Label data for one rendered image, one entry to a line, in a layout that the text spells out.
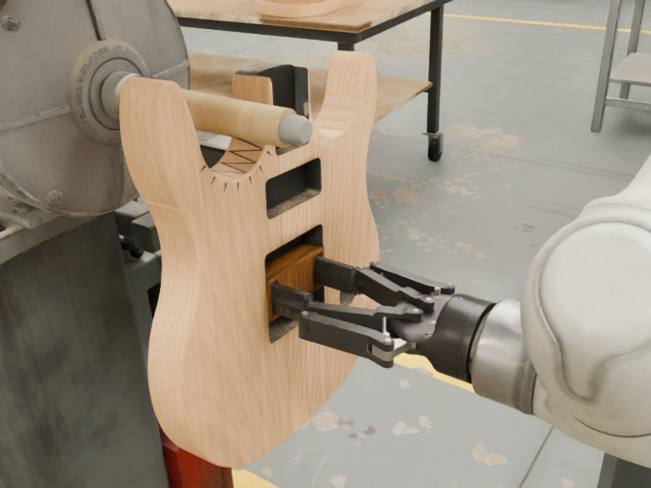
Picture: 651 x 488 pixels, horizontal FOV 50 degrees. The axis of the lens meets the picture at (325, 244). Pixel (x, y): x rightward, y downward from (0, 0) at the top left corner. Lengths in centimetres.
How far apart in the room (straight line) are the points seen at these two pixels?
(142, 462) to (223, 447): 48
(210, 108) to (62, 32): 16
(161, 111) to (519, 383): 35
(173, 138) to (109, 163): 19
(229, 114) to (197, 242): 11
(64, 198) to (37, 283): 22
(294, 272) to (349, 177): 13
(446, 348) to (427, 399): 157
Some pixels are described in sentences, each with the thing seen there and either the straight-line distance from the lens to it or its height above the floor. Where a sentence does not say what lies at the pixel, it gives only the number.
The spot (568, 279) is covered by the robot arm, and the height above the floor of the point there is 124.
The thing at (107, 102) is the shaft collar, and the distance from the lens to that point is 69.
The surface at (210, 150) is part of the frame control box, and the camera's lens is 93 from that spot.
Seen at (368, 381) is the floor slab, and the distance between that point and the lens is 224.
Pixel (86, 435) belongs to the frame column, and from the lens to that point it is 107.
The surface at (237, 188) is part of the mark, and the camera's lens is 62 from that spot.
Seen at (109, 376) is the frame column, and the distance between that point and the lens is 105.
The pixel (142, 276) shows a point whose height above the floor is 91.
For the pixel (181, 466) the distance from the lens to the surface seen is 122.
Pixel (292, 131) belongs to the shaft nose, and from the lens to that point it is 56.
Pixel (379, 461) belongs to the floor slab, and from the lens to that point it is 200.
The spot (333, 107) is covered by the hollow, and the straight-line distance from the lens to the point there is 78.
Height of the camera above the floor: 144
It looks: 29 degrees down
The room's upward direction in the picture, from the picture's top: 2 degrees counter-clockwise
